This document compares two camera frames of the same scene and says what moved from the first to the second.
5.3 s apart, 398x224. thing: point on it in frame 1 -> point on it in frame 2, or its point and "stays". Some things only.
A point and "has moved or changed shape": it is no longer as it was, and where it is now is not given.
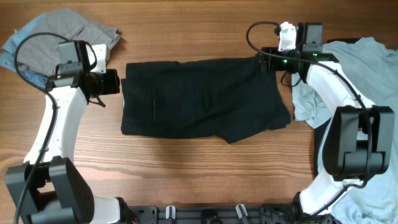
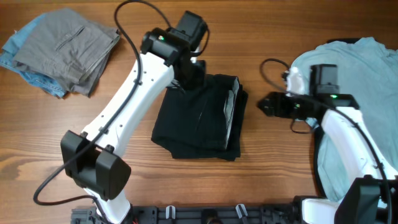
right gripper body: [277, 63] -> [296, 107]
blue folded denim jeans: [8, 53] stays
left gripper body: [106, 83] -> [193, 78]
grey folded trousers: [39, 53] stays
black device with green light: [237, 214] stays
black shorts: [215, 98] has moved or changed shape
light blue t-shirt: [372, 69] stays
